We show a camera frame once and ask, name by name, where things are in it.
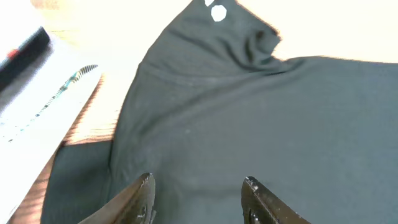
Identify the light blue printed t-shirt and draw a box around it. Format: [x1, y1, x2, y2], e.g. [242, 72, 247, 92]
[1, 0, 42, 69]

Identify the black t-shirt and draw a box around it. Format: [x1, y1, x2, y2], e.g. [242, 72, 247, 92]
[41, 1, 397, 223]

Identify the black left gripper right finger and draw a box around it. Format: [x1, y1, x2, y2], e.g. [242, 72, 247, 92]
[241, 176, 310, 224]

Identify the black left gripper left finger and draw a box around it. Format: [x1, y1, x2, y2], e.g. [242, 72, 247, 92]
[78, 173, 155, 224]

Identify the black folded garment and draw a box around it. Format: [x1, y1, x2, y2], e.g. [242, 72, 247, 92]
[1, 27, 50, 91]

